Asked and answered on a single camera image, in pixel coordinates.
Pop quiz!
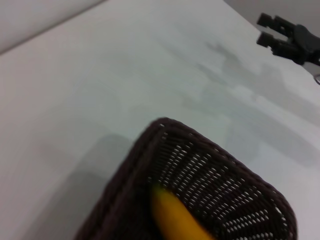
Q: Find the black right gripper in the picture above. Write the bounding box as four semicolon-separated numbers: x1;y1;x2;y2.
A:
256;12;320;66

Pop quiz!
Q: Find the dark brown woven basket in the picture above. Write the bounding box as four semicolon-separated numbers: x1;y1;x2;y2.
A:
72;116;299;240

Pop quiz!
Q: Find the yellow banana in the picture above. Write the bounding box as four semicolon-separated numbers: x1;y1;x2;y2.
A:
149;184;216;240

